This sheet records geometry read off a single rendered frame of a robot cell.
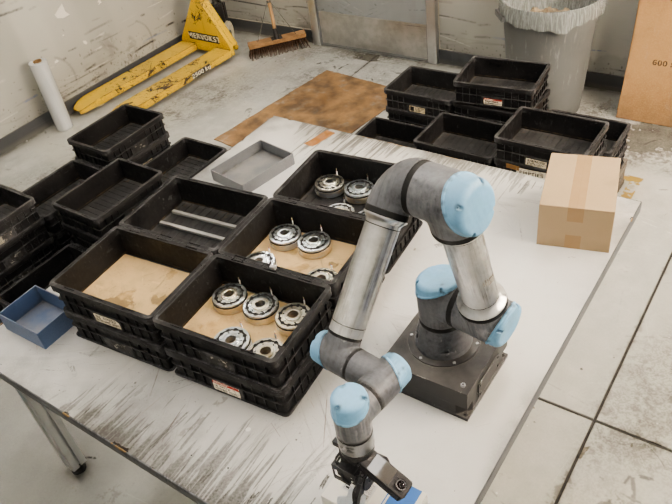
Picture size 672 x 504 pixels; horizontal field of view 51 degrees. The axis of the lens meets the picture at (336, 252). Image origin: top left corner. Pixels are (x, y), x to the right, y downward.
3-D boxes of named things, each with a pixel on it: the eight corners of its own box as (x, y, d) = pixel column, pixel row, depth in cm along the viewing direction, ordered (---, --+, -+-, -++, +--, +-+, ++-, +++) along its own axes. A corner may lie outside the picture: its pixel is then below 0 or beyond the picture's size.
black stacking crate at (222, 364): (337, 317, 195) (332, 287, 188) (282, 395, 176) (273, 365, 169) (224, 283, 213) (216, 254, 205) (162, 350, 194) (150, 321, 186)
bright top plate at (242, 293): (253, 289, 202) (253, 287, 201) (233, 312, 195) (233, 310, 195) (225, 280, 206) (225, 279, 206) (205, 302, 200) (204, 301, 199)
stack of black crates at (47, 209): (95, 212, 373) (72, 158, 352) (134, 227, 358) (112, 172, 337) (35, 256, 349) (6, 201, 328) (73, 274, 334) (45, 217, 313)
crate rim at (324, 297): (334, 292, 189) (333, 285, 188) (275, 371, 170) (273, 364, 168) (217, 258, 207) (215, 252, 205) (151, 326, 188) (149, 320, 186)
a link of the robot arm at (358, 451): (380, 424, 140) (358, 455, 135) (382, 438, 143) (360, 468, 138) (349, 410, 144) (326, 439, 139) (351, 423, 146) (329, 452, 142)
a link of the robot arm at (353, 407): (379, 390, 133) (349, 419, 128) (384, 425, 139) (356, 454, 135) (348, 371, 137) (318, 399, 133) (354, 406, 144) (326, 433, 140)
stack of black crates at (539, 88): (550, 145, 368) (557, 64, 339) (525, 178, 348) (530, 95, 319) (476, 130, 390) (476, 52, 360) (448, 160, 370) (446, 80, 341)
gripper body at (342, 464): (353, 453, 155) (346, 420, 147) (386, 470, 150) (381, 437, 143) (333, 480, 150) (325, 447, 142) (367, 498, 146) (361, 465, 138)
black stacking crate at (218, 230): (276, 225, 232) (269, 197, 225) (224, 281, 213) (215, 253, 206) (183, 202, 249) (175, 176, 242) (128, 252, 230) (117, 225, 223)
